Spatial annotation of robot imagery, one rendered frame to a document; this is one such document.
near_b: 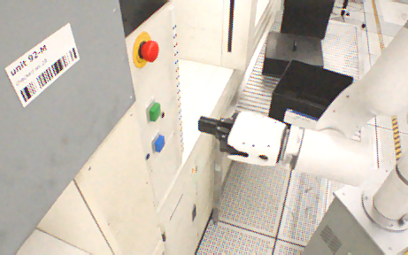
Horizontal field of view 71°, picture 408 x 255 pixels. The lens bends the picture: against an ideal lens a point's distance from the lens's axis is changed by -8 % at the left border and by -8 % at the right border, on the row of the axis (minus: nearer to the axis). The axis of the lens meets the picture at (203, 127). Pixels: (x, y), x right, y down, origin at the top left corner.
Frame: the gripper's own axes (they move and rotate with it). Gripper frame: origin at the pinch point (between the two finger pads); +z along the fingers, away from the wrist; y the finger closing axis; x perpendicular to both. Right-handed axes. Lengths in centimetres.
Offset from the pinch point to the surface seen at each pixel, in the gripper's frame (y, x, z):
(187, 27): 70, -16, 35
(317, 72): 76, -30, -23
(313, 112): 49, -29, -24
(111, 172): -17.3, -0.1, 12.3
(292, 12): 136, -30, -4
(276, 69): 87, -40, -4
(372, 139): 146, -120, -83
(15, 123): -28.9, 22.8, 11.5
